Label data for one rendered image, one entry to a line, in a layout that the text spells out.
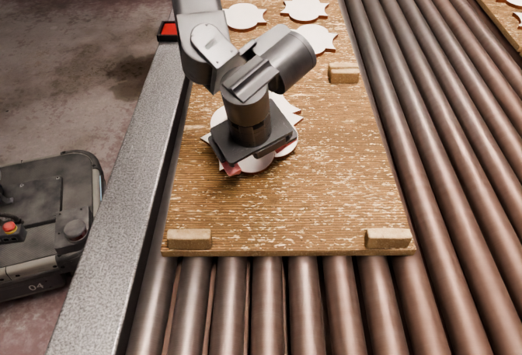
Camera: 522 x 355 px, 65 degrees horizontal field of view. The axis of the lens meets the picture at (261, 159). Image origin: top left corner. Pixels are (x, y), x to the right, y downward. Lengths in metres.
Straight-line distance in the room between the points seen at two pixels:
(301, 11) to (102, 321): 0.84
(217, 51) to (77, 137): 1.88
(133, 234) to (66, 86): 2.15
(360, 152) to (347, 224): 0.16
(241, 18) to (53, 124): 1.59
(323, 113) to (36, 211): 1.17
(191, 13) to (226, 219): 0.28
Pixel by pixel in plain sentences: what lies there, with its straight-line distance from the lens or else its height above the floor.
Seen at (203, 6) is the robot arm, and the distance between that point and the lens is 0.52.
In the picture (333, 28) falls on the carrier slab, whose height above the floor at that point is 0.94.
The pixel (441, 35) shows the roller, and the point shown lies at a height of 0.91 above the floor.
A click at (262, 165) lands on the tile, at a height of 0.95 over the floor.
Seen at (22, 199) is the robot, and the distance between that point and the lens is 1.73.
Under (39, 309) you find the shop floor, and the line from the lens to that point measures 1.75.
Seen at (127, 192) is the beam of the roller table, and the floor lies 0.91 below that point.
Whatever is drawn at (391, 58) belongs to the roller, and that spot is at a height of 0.91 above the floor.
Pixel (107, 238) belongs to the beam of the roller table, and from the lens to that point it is 0.65.
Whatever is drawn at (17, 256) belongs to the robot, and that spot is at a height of 0.24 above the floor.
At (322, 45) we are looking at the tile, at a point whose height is 0.95.
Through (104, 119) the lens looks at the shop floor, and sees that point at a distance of 2.39.
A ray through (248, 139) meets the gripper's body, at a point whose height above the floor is 1.05.
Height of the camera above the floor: 1.42
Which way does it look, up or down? 45 degrees down
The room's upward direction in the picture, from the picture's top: straight up
